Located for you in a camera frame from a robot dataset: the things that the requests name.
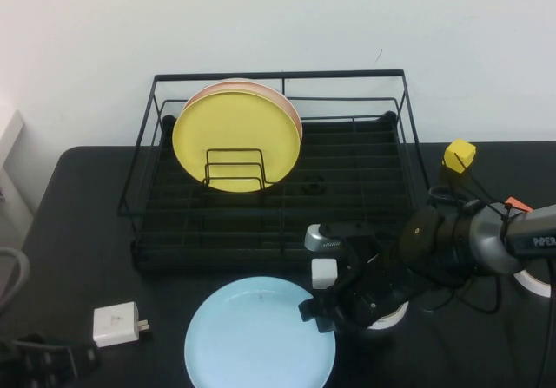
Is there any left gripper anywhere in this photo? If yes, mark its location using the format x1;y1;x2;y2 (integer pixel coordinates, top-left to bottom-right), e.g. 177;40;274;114
0;338;103;388

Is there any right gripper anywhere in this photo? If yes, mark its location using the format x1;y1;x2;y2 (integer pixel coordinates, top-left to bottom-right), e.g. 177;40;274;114
298;231;420;335

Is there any light blue plate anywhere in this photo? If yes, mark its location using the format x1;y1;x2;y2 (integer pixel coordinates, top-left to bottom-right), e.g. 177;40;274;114
183;276;338;388

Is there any yellow plate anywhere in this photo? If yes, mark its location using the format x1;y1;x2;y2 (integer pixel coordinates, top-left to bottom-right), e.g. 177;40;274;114
172;90;301;194

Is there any pink plate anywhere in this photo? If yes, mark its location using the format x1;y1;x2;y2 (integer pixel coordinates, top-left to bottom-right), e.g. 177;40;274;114
184;78;303;140

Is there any white cube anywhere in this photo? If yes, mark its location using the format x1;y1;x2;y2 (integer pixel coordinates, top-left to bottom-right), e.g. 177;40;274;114
311;258;339;290

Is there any white power adapter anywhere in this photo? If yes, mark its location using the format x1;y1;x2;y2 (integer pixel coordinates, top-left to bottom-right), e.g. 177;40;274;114
92;301;152;348

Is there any white tape roll around duck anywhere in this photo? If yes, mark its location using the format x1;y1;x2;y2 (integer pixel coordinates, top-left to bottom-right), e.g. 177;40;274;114
367;300;410;331

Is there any white tape roll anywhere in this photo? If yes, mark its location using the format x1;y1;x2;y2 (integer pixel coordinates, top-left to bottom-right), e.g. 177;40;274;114
513;270;552;299

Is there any yellow cube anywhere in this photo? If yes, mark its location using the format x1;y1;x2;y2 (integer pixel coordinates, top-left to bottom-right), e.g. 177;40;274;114
441;139;477;174

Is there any orange cube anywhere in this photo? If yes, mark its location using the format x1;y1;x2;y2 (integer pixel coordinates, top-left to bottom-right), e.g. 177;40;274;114
506;195;533;214

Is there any white cabinet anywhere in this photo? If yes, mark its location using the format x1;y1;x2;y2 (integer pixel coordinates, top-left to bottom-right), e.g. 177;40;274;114
0;109;36;228

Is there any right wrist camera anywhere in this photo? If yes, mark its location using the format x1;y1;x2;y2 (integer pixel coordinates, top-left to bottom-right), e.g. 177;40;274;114
303;221;354;254

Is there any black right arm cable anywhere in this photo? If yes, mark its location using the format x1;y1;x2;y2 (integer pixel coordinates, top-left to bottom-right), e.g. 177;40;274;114
416;152;556;388

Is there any black wire dish rack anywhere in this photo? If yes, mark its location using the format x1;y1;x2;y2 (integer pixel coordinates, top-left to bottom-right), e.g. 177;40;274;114
116;69;437;259

